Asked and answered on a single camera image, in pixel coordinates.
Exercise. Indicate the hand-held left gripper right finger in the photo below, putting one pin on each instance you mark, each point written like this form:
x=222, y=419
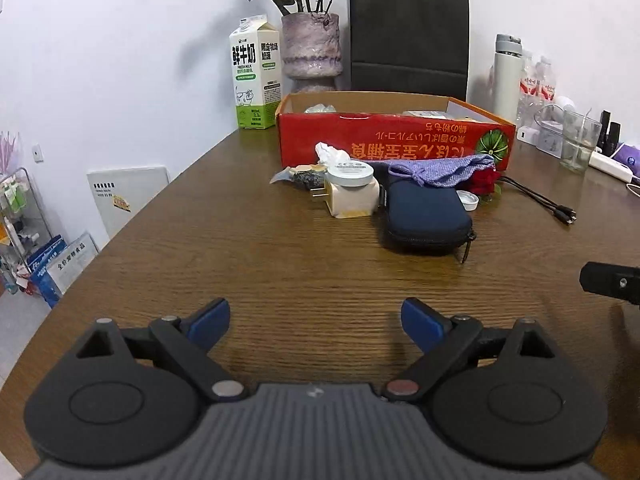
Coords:
x=422, y=322

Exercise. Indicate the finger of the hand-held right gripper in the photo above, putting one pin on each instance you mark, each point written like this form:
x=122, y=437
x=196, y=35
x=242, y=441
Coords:
x=607, y=280

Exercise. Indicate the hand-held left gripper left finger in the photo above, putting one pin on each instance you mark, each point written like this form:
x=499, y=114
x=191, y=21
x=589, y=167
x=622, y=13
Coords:
x=210, y=321

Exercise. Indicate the navy zipper case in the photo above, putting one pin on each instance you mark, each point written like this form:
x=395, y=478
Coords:
x=425, y=220

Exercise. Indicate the beige power adapter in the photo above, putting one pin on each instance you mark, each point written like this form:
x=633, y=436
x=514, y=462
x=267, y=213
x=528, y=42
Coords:
x=352, y=202

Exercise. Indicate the red fabric rose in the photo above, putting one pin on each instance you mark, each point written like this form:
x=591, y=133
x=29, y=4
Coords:
x=485, y=182

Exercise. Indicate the red cardboard box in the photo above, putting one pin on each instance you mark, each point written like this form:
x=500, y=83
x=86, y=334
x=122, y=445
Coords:
x=400, y=135

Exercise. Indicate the wooden desktop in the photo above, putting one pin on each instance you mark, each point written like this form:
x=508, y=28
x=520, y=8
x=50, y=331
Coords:
x=300, y=270

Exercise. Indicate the white power strip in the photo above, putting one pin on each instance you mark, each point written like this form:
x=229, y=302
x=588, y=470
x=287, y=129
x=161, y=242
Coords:
x=610, y=165

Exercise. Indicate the white round cap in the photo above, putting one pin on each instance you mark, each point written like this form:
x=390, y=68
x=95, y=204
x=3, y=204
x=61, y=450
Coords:
x=469, y=202

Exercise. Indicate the clear glass cup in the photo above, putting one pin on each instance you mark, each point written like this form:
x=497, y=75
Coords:
x=580, y=145

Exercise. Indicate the short black bottle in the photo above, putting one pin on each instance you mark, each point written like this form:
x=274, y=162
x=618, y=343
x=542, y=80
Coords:
x=614, y=137

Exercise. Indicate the white panel board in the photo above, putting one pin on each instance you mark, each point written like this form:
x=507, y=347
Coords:
x=130, y=200

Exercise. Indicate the tall black bottle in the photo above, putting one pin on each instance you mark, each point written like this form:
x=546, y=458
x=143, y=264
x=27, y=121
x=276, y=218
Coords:
x=605, y=127

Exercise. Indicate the clear plastic container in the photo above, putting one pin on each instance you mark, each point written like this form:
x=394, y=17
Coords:
x=549, y=132

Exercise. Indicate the blue white boxes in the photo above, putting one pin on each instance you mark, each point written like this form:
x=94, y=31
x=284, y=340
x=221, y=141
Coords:
x=60, y=267

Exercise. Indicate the crumpled white tissue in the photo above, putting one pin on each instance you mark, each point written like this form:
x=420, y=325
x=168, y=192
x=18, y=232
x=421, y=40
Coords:
x=327, y=152

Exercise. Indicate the clear water bottle red label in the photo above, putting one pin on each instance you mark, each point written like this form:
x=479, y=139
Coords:
x=547, y=82
x=529, y=90

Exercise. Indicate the white flat packet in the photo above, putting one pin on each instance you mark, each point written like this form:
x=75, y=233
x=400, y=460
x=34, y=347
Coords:
x=422, y=113

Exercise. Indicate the white thermos bottle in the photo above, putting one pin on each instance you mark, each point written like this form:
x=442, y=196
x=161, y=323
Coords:
x=507, y=80

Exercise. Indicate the crumpled clear plastic wrapper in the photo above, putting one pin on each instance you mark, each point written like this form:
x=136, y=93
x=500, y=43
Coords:
x=320, y=108

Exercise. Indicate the white green milk carton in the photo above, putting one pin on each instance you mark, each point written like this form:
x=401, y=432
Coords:
x=252, y=75

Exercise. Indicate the pink dried grass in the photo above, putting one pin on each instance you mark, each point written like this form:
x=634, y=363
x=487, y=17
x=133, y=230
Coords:
x=9, y=150

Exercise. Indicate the black paper bag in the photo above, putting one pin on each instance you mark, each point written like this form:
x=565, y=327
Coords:
x=407, y=35

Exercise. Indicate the purple mottled vase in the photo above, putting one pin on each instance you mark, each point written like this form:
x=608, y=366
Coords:
x=310, y=45

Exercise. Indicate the white wall charger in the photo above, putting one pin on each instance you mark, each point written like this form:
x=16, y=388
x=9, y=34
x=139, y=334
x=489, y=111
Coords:
x=528, y=136

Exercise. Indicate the white wall socket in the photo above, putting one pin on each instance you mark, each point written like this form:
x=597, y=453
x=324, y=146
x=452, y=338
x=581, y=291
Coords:
x=38, y=153

